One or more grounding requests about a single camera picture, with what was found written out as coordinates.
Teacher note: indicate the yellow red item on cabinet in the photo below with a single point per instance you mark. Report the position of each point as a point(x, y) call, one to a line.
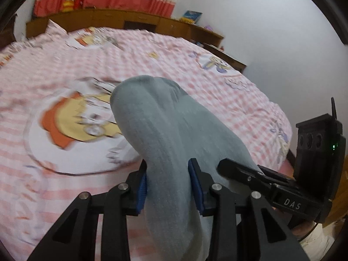
point(67, 6)

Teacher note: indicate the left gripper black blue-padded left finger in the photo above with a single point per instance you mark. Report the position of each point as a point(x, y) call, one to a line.
point(73, 235)

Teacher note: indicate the long wooden low cabinet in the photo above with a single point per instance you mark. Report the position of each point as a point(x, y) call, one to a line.
point(133, 20)

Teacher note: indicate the white quilted sleeve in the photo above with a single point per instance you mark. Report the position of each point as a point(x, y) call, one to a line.
point(318, 242)

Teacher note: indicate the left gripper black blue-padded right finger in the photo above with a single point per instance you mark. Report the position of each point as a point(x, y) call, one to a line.
point(244, 228)

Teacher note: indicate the blue picture book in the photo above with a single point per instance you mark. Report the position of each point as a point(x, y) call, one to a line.
point(191, 17)

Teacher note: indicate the person's right hand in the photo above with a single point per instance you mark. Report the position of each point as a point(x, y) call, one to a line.
point(299, 227)

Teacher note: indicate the pink checkered cartoon bedsheet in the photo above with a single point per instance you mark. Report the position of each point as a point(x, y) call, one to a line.
point(58, 133)

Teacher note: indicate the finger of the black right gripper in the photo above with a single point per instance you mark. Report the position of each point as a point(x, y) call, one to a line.
point(262, 179)

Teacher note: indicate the grey pants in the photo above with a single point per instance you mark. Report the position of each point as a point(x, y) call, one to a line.
point(167, 128)

